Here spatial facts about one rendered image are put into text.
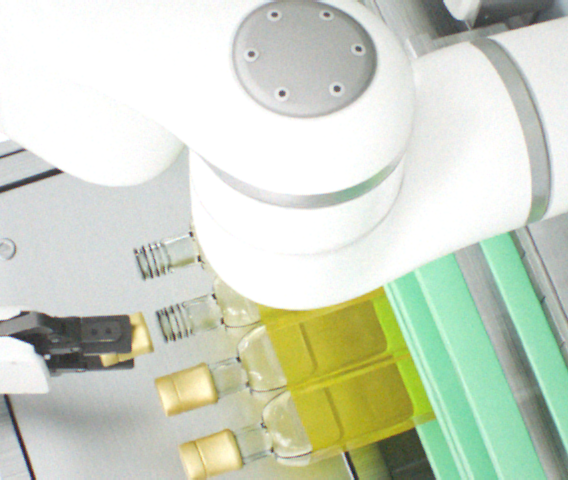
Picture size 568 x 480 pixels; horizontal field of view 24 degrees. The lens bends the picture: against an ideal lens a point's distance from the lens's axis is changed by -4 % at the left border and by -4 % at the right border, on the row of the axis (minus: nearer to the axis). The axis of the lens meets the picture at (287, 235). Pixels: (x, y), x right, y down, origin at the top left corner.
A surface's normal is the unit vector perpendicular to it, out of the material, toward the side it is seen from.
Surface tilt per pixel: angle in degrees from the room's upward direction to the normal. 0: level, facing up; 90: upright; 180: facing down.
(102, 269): 90
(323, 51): 91
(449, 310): 90
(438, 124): 47
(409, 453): 90
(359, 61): 100
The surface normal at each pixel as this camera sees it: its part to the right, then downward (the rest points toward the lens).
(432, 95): -0.61, -0.25
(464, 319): 0.07, -0.39
